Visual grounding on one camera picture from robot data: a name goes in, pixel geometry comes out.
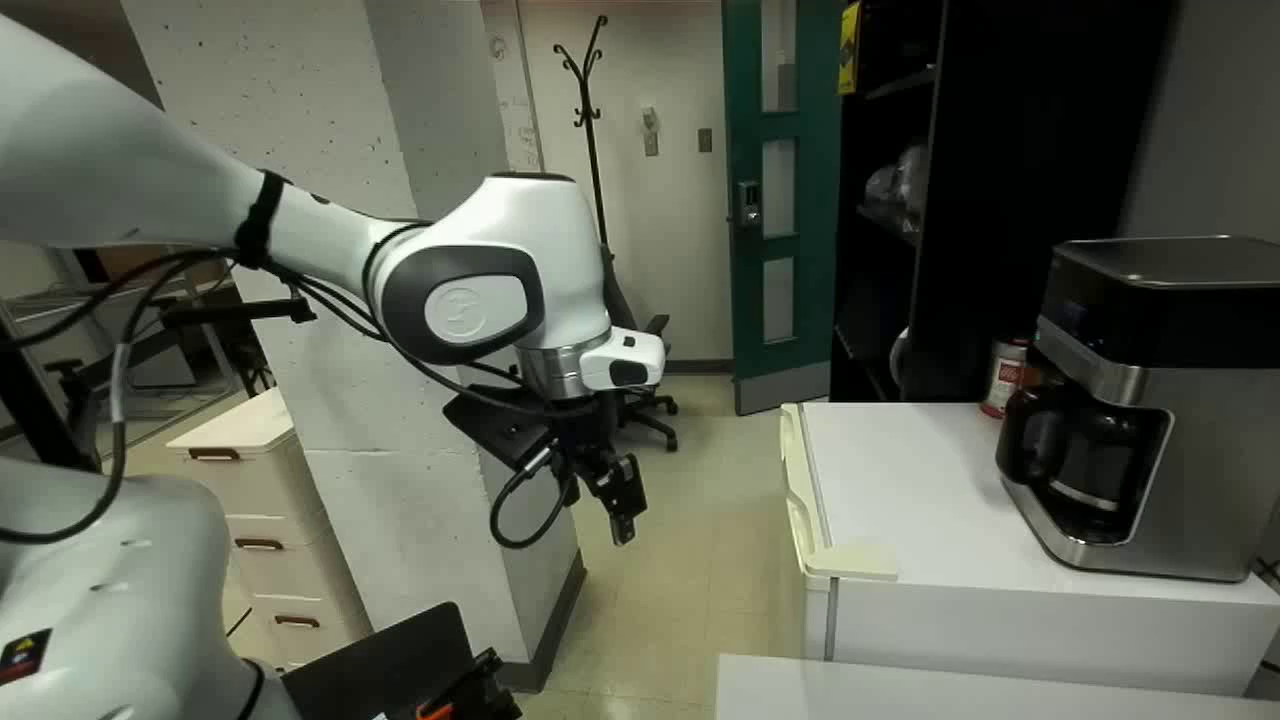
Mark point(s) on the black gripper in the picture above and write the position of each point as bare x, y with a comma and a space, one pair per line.
586, 444

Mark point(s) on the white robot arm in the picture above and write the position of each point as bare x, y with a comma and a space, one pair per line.
133, 161

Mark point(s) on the black steel coffeemaker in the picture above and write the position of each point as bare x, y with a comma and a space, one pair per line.
1187, 401

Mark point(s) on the black office chair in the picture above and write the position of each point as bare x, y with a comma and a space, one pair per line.
650, 401

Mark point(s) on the beige tape strip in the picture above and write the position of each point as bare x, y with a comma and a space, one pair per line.
803, 507

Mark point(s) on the green door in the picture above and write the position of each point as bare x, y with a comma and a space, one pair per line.
744, 293

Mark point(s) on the black flat case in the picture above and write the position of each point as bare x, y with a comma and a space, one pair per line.
380, 666

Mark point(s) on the beige drawer cabinet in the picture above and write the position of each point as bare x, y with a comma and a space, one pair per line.
266, 533

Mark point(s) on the white cabinet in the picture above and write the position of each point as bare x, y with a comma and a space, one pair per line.
960, 563

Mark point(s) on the black coat rack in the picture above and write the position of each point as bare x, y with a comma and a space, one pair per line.
592, 135

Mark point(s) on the coffee can with red lid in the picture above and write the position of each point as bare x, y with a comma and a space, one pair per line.
1001, 380

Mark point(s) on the shiny clear bag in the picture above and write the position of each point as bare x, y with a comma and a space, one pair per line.
896, 184

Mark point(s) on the black metal stand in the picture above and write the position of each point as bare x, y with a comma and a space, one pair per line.
224, 313

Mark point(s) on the black glass carafe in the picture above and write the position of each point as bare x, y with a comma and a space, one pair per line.
1085, 463

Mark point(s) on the black shelf unit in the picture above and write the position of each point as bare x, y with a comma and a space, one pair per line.
1001, 203

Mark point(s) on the yellow object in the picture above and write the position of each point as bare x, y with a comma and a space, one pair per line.
851, 44

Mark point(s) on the wall light switch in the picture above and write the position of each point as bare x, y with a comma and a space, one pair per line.
650, 130

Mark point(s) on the small wall plate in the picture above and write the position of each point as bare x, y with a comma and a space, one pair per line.
706, 137

